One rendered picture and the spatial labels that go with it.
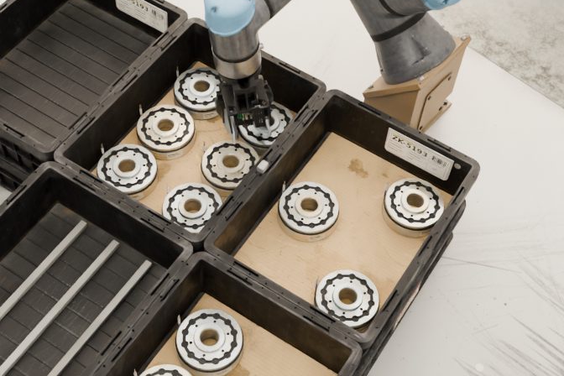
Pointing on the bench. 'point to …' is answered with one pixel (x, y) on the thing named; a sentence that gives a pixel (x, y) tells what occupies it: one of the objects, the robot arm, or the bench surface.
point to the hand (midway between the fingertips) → (248, 127)
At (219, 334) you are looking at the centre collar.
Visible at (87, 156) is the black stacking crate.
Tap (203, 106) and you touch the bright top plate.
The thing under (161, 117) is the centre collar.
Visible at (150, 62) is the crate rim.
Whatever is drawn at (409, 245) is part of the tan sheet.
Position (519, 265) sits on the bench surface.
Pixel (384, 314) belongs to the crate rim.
